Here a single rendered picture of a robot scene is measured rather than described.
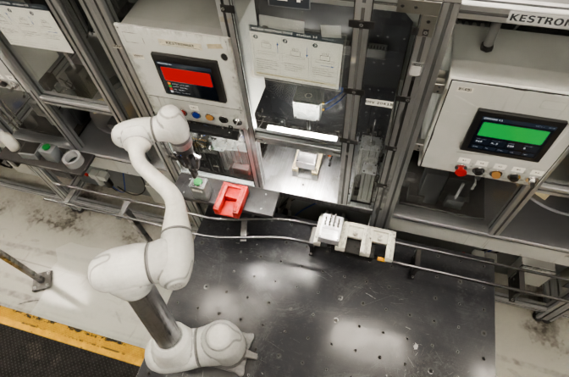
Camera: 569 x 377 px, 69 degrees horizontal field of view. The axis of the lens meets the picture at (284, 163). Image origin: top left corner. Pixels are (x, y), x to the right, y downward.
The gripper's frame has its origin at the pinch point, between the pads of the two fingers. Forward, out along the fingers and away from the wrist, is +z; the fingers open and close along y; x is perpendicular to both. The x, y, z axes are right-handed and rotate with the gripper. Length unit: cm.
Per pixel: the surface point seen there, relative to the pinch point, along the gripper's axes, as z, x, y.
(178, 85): -47.9, -7.0, -3.0
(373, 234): 26, -1, -85
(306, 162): 9, -23, -48
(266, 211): 21.1, 1.4, -33.2
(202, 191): 11.3, 2.8, -2.8
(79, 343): 111, 72, 76
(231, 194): 16.9, -1.5, -15.0
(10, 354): 111, 88, 114
